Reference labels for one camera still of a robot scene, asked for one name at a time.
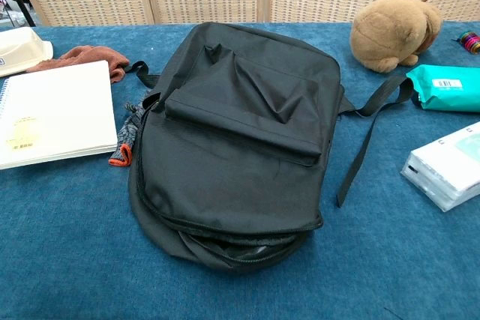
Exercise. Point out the black fabric backpack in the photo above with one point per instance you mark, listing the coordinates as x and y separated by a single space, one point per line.
232 170

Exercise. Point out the white spiral notebook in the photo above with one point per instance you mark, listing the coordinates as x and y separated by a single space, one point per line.
56 110

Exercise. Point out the grey orange small cloth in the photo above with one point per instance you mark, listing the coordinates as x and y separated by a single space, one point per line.
125 136

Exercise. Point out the rust brown towel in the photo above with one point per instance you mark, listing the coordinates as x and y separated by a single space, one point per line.
105 59

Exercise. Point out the brown plush toy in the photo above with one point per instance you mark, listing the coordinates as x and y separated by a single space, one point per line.
390 31

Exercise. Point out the blue plush tablecloth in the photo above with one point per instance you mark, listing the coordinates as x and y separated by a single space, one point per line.
75 241

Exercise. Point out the clear wrapped tissue pack bundle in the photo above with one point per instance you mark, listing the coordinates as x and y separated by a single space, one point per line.
446 174

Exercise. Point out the teal wet wipes pack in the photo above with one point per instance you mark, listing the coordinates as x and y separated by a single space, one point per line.
468 99

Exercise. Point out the beige plastic container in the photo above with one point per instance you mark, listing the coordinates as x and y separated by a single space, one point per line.
22 46

